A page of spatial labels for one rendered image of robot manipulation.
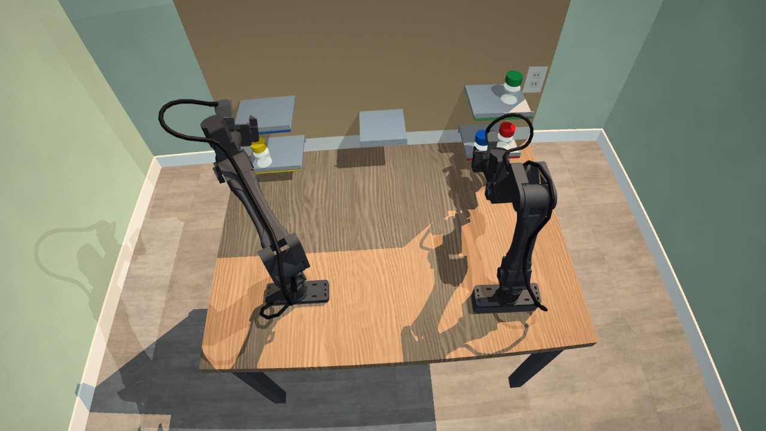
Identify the clear bottle with yellow cap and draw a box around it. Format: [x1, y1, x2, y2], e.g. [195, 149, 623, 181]
[250, 138, 272, 168]

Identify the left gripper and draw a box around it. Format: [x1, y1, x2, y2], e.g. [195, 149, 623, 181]
[215, 105, 259, 147]

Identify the clear glass bottle with red cap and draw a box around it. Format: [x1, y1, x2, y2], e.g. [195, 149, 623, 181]
[497, 122, 515, 150]

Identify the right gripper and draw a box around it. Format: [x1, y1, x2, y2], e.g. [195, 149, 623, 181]
[472, 132, 498, 175]

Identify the clear bottle with green cap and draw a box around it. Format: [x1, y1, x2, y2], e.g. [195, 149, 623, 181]
[501, 71, 523, 105]

